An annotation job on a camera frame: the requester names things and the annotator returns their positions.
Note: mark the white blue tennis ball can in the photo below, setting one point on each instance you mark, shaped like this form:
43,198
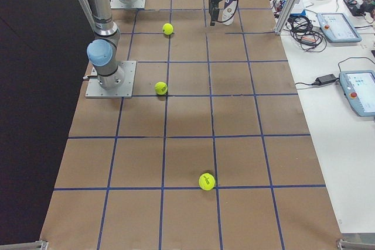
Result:
228,12

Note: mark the tennis ball centre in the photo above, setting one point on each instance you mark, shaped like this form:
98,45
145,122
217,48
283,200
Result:
167,29

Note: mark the tennis ball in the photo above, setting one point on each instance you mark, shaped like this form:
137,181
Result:
167,29
161,88

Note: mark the tennis ball right side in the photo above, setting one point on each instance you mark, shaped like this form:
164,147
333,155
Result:
161,88

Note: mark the blue white box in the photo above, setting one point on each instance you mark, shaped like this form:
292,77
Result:
298,9

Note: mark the upper teach pendant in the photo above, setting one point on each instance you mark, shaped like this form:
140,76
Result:
337,28

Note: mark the teach pendant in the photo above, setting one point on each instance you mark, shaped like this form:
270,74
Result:
337,28
358,87

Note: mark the black power brick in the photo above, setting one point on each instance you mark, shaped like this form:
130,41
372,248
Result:
326,79

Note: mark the lower teach pendant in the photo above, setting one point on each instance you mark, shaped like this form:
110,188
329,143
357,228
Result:
358,87

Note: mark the right aluminium frame post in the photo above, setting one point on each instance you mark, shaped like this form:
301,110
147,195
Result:
290,1

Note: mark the frame foot bracket right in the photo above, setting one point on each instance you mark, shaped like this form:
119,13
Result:
342,244

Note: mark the frame foot bracket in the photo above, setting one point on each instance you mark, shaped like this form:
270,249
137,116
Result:
342,244
37,245

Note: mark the frame foot bracket left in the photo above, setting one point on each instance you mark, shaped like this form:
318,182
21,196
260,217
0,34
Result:
37,245

